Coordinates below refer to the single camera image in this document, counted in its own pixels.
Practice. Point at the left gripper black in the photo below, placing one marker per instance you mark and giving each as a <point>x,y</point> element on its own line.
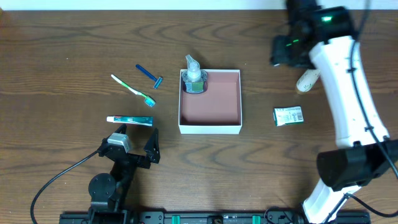
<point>134,157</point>

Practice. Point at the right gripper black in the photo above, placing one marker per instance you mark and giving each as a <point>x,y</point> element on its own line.
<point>280,50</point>

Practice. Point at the white shampoo tube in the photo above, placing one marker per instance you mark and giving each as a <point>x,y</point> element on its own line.
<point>307,81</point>

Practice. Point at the clear soap pump bottle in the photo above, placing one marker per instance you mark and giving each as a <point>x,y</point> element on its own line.
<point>194,77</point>

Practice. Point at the green white soap packet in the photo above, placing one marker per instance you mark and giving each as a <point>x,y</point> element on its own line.
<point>288,116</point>

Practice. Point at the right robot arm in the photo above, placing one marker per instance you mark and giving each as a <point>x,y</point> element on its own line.
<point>326,39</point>

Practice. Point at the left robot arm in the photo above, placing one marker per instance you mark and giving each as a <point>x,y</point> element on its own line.
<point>108,191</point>

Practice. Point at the green toothpaste tube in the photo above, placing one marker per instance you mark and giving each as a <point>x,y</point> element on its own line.
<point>137,120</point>

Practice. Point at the green white toothbrush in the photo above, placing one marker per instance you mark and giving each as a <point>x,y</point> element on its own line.
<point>147,99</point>

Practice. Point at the blue disposable razor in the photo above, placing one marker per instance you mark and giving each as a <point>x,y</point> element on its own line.
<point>157,81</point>

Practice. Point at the white box with pink interior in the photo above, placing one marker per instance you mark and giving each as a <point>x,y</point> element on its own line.
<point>218,110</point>

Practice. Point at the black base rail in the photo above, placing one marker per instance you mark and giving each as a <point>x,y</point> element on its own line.
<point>270,216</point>

